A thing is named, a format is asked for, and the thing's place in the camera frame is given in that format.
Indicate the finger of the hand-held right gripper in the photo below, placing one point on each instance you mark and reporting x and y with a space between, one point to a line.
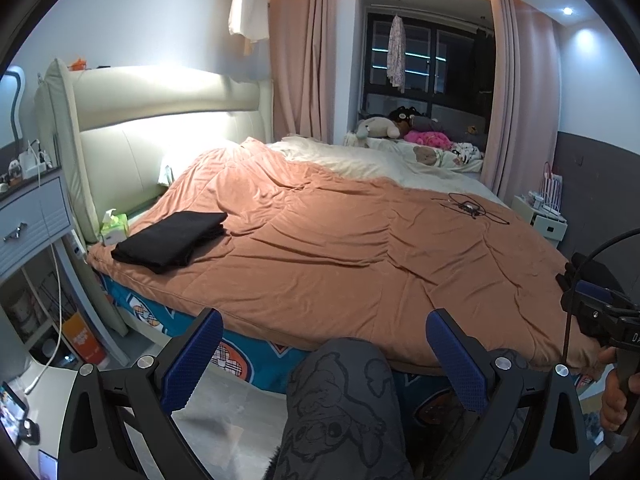
570 272
592 295

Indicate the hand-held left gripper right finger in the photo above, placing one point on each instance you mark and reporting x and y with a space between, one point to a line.
457 360

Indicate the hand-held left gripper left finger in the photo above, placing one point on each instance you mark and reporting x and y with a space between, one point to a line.
195 355

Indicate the black pants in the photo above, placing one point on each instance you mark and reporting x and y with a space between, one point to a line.
170 240

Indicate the person's right hand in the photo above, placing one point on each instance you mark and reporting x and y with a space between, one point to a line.
612 410

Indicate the white bedside cabinet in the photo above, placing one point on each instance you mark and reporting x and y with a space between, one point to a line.
547 230

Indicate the blue cartoon bed sheet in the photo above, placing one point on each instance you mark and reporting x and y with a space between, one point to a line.
150 310

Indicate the striped gift bag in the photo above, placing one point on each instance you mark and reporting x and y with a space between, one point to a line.
552 185

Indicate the orange bag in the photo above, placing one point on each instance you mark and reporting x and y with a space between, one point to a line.
82 340

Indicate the person's grey printed pajama leg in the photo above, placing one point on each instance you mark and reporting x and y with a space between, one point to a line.
340 410

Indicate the green tissue box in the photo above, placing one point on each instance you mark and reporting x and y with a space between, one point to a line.
114 230

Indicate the black white patterned cloth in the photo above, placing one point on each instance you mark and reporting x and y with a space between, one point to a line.
467 154

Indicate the orange blanket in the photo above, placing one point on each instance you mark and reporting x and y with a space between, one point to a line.
325 260

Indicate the pink curtain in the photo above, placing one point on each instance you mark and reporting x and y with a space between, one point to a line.
525 110
310 60

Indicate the smartphone with lit screen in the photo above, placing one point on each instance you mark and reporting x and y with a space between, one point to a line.
12 410

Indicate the cream upholstered headboard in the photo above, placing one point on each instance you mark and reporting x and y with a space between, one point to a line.
150 155

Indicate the dark plush toy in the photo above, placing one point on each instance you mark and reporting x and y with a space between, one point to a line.
425 122

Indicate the grey blue nightstand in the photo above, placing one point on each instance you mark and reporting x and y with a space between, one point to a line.
35 215

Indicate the beige teddy plush toy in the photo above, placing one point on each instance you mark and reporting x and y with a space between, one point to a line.
375 127

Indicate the dark window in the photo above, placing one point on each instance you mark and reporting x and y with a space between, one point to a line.
450 60

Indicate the white charger block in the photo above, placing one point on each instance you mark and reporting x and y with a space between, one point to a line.
30 162

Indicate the ceiling spotlight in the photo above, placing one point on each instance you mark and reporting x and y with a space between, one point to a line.
567 10

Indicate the hanging floral garment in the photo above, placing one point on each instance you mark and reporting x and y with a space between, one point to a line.
396 55

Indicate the small orange object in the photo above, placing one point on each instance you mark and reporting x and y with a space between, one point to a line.
79 65

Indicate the hanging white garment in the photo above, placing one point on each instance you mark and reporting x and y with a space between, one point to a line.
247 5

